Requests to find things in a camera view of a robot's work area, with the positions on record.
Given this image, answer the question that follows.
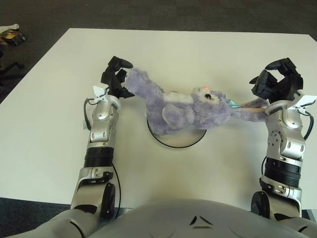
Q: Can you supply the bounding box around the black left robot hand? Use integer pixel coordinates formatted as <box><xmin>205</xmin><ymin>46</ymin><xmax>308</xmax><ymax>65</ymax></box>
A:
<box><xmin>100</xmin><ymin>56</ymin><xmax>136</xmax><ymax>100</ymax></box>

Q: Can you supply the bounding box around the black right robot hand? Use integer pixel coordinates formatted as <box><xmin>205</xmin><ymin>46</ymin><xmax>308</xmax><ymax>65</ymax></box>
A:
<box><xmin>249</xmin><ymin>57</ymin><xmax>305</xmax><ymax>102</ymax></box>

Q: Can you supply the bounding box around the purple plush rabbit doll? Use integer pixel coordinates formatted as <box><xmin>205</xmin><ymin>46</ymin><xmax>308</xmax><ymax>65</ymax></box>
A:
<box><xmin>123</xmin><ymin>68</ymin><xmax>270</xmax><ymax>136</ymax></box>

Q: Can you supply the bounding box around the white plate with black rim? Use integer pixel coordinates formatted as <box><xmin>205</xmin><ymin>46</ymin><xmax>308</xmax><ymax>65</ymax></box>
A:
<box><xmin>146</xmin><ymin>116</ymin><xmax>207</xmax><ymax>149</ymax></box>

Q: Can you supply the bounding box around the black chair base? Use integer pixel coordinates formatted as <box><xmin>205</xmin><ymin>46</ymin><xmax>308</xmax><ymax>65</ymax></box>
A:
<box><xmin>0</xmin><ymin>61</ymin><xmax>25</xmax><ymax>86</ymax></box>

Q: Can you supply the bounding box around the dark cardboard box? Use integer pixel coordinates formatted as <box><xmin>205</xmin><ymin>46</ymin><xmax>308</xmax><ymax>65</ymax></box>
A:
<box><xmin>0</xmin><ymin>29</ymin><xmax>27</xmax><ymax>46</ymax></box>

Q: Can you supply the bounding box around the white crumpled cloth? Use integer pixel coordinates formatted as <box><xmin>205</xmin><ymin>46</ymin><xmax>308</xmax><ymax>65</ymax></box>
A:
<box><xmin>0</xmin><ymin>23</ymin><xmax>20</xmax><ymax>34</ymax></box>

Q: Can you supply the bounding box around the grey metal table leg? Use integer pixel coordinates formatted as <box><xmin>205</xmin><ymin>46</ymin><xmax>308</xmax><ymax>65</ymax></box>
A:
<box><xmin>303</xmin><ymin>209</ymin><xmax>317</xmax><ymax>220</ymax></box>

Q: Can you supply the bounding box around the grey robot torso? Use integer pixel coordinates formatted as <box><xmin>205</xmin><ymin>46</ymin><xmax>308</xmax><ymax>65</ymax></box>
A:
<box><xmin>0</xmin><ymin>198</ymin><xmax>317</xmax><ymax>238</ymax></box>

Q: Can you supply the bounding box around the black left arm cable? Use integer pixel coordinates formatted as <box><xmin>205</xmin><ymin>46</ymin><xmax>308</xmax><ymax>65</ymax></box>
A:
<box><xmin>83</xmin><ymin>99</ymin><xmax>122</xmax><ymax>214</ymax></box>

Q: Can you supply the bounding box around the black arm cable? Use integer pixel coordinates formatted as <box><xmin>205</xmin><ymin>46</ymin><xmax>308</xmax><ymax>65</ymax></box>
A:
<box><xmin>83</xmin><ymin>99</ymin><xmax>122</xmax><ymax>214</ymax></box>
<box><xmin>261</xmin><ymin>110</ymin><xmax>312</xmax><ymax>176</ymax></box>

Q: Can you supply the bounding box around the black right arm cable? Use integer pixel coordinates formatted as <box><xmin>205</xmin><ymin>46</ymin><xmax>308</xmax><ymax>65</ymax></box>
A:
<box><xmin>261</xmin><ymin>110</ymin><xmax>312</xmax><ymax>176</ymax></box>

